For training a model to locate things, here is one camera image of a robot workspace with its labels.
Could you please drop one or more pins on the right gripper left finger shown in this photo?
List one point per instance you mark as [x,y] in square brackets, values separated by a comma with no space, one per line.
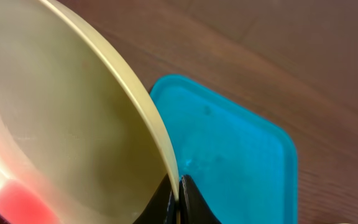
[161,208]

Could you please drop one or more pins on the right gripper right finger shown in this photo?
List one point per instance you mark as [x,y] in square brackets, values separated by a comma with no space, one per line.
[192,206]

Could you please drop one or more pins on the yellow plate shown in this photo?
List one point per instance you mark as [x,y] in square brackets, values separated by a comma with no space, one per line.
[81,140]

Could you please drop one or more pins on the teal plastic tray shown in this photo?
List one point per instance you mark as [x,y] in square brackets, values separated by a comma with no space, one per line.
[245,167]

